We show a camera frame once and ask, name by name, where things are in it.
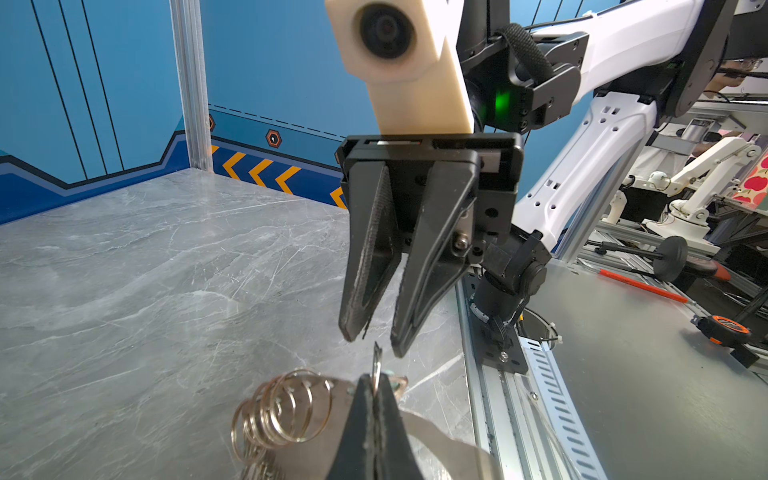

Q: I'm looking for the aluminium front rail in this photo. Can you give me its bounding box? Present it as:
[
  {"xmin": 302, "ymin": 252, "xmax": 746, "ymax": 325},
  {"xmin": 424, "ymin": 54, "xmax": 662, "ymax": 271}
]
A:
[{"xmin": 456, "ymin": 273, "xmax": 606, "ymax": 479}]

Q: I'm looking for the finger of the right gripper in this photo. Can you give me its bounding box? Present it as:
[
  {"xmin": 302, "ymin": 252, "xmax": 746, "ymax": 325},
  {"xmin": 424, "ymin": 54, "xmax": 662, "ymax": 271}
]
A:
[
  {"xmin": 339, "ymin": 161, "xmax": 402, "ymax": 342},
  {"xmin": 390, "ymin": 150, "xmax": 480, "ymax": 358}
]

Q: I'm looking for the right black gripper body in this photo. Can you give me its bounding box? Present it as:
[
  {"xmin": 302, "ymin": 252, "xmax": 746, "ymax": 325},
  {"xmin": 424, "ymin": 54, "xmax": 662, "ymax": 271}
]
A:
[{"xmin": 335, "ymin": 133, "xmax": 523, "ymax": 264}]

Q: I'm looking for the black round stand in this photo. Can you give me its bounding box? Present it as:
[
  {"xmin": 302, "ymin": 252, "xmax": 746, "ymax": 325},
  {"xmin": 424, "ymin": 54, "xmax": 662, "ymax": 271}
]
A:
[{"xmin": 586, "ymin": 236, "xmax": 718, "ymax": 282}]

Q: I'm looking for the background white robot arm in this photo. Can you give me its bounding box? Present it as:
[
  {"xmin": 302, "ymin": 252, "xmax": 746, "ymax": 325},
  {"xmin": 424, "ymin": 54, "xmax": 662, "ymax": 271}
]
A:
[{"xmin": 633, "ymin": 137, "xmax": 762, "ymax": 255}]

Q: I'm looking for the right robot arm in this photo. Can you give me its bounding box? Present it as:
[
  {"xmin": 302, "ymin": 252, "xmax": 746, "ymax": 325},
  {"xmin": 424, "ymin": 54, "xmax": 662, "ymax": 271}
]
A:
[{"xmin": 325, "ymin": 1, "xmax": 767, "ymax": 357}]

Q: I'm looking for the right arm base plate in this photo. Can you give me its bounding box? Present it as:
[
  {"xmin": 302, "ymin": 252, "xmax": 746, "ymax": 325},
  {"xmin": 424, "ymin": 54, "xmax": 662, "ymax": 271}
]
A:
[{"xmin": 462, "ymin": 272, "xmax": 529, "ymax": 374}]

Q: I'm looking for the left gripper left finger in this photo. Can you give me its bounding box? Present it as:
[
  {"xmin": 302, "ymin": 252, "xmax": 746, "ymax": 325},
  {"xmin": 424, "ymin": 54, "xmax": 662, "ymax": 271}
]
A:
[{"xmin": 326, "ymin": 374, "xmax": 377, "ymax": 480}]

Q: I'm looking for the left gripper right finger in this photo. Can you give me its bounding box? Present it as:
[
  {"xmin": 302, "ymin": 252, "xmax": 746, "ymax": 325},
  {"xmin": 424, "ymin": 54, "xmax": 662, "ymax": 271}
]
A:
[{"xmin": 376, "ymin": 373, "xmax": 423, "ymax": 480}]

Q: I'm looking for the red pen on bench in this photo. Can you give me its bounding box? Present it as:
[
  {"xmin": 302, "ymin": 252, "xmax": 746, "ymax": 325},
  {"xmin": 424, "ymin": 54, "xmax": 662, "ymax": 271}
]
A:
[{"xmin": 598, "ymin": 269, "xmax": 689, "ymax": 304}]

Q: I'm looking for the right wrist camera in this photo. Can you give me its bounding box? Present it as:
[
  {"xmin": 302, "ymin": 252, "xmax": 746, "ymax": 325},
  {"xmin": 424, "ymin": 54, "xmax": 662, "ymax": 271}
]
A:
[{"xmin": 325, "ymin": 0, "xmax": 474, "ymax": 136}]

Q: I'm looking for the orange black tape measure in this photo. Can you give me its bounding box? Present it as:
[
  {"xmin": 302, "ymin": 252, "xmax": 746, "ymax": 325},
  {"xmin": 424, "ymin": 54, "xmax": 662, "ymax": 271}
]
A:
[{"xmin": 691, "ymin": 315, "xmax": 760, "ymax": 368}]

